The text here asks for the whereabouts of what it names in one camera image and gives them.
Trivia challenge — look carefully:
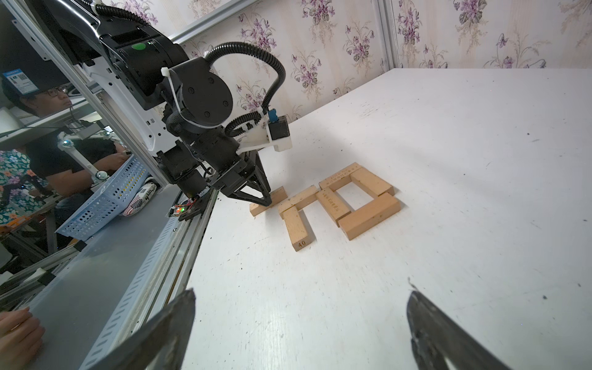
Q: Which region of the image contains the wooden block top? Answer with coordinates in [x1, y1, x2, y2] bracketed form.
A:
[339, 194, 401, 241]

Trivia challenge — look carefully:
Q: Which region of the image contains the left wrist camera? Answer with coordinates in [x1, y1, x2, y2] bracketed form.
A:
[237, 115, 293, 154]

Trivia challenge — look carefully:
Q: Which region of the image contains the wooden block numbered 67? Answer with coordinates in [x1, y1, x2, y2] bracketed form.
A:
[278, 185, 319, 219]

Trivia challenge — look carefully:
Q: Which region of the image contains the blue perforated plastic basket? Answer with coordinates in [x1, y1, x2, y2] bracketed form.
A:
[56, 156, 150, 241]

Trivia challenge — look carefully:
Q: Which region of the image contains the patterned rolled cloth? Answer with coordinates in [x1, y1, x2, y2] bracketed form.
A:
[120, 182, 158, 217]

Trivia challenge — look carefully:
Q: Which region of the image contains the aluminium rail frame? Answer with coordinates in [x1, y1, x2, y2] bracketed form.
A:
[80, 191, 218, 369]

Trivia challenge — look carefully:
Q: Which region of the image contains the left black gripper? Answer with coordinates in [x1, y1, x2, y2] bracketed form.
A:
[157, 129, 272, 207]

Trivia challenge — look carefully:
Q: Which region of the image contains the person with glasses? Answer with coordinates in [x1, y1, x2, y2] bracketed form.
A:
[2, 76, 130, 200]

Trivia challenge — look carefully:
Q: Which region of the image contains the floral clothed person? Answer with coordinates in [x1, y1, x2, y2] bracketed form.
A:
[0, 149, 49, 228]

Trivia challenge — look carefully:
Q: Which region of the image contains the wooden block bottom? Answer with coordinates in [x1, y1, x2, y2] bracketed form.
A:
[249, 186, 288, 217]

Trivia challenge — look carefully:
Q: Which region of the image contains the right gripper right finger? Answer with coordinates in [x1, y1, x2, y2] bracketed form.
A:
[406, 291, 508, 369]

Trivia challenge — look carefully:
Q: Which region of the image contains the wooden block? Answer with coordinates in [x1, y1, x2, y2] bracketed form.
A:
[249, 186, 288, 217]
[339, 194, 401, 241]
[319, 163, 362, 191]
[316, 188, 352, 227]
[282, 206, 312, 251]
[350, 167, 396, 199]

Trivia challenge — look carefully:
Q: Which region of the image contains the bare hand at edge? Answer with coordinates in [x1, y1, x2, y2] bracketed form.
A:
[1, 308, 46, 369]

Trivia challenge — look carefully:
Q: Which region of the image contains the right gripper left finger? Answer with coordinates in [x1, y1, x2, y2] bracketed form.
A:
[93, 289, 196, 369]

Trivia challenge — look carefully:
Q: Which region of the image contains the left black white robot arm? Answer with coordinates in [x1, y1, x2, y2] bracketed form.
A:
[28, 1, 289, 206]

